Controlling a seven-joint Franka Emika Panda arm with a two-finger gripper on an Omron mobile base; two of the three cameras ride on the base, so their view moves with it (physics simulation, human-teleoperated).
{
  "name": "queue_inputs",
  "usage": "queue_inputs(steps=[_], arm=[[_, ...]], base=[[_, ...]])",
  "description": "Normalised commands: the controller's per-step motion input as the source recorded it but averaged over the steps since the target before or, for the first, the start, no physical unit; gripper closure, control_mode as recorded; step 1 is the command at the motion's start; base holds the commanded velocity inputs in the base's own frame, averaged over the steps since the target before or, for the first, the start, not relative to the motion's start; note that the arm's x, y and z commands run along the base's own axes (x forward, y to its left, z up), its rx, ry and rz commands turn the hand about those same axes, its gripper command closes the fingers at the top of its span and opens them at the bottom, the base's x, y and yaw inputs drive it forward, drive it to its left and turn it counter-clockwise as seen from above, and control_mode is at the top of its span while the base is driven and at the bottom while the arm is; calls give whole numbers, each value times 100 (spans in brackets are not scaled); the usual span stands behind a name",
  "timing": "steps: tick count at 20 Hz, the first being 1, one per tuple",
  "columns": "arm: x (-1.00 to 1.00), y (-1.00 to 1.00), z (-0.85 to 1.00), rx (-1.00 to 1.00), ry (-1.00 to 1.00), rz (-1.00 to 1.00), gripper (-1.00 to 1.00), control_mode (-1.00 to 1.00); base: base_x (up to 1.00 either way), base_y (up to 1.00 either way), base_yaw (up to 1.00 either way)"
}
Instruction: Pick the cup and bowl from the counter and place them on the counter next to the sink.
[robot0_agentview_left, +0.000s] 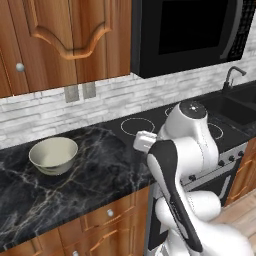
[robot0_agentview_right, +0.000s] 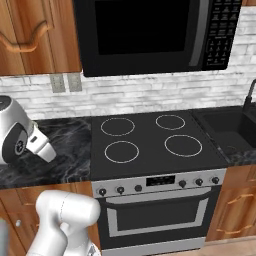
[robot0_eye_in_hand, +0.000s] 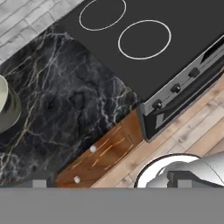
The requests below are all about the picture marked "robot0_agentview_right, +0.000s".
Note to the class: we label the black hob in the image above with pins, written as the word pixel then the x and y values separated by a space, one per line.
pixel 150 150

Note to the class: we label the black oven knob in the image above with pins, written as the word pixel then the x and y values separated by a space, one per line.
pixel 138 188
pixel 199 182
pixel 215 180
pixel 120 190
pixel 182 183
pixel 102 192

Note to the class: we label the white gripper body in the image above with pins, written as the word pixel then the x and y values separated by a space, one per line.
pixel 46 150

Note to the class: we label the black microwave oven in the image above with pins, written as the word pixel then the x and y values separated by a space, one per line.
pixel 143 33

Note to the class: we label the wooden drawer front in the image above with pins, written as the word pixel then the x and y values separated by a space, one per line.
pixel 240 176

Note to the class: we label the wooden wall cupboard door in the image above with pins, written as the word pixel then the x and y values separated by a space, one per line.
pixel 63 36

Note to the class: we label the wooden base cupboard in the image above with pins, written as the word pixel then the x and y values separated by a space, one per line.
pixel 16 206

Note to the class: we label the grey wall socket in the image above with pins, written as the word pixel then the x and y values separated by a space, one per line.
pixel 74 82
pixel 57 83

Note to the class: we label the round silver cupboard knob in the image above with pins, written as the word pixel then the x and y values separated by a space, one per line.
pixel 18 223

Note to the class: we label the black oven door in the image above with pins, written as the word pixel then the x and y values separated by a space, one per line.
pixel 156 216

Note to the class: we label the black sink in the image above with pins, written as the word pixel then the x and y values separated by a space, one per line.
pixel 226 130

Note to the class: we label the wooden base cupboard door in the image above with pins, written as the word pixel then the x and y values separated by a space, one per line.
pixel 233 215

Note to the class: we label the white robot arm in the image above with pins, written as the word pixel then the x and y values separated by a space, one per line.
pixel 65 213

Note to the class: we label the black tap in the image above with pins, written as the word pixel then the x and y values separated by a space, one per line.
pixel 248 96

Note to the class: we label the steel oven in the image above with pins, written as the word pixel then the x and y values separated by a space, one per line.
pixel 160 245

